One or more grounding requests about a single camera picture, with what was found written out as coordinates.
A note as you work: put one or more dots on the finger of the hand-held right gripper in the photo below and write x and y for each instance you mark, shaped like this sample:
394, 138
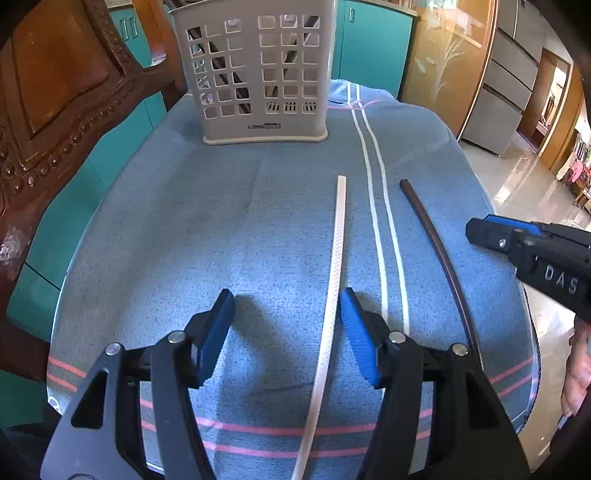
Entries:
512, 224
489, 235

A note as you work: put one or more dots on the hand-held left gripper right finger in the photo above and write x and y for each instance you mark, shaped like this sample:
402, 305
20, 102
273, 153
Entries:
362, 341

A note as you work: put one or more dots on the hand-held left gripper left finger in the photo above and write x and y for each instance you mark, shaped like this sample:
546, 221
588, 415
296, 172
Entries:
214, 341

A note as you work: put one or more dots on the dark brown chopstick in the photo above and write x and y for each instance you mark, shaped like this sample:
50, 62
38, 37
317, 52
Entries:
429, 230

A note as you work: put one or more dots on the white textured chopstick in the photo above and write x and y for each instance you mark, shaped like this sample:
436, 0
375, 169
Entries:
339, 230

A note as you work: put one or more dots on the beige plastic utensil holder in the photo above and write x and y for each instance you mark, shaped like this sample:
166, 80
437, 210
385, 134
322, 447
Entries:
254, 129

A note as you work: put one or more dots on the person's right hand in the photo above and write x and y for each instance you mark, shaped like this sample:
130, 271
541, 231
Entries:
579, 369

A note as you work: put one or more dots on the pink hanging clothes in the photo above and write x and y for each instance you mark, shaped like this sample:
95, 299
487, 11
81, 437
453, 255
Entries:
579, 168

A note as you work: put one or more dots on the blue striped towel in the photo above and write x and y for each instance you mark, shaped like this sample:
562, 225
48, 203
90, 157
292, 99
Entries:
207, 221

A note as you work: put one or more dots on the wooden etched glass door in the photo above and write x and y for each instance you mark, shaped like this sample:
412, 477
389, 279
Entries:
443, 60

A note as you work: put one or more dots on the carved wooden chair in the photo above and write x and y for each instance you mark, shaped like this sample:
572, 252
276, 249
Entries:
55, 92

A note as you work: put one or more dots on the wooden door frame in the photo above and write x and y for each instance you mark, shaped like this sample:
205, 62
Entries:
565, 106

